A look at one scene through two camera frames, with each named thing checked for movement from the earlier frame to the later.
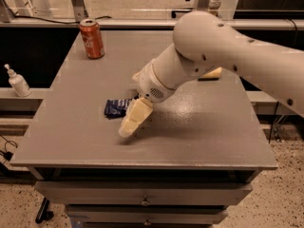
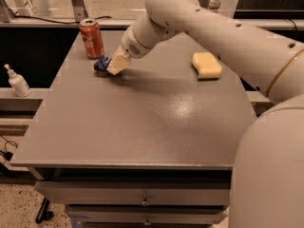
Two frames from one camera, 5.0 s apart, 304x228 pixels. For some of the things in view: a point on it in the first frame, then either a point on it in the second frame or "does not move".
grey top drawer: [141, 193] does not move
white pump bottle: [19, 83] does not move
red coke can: [93, 39] does not move
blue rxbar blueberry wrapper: [117, 108] -> [102, 64]
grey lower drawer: [102, 214] does not move
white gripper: [151, 84] -> [132, 44]
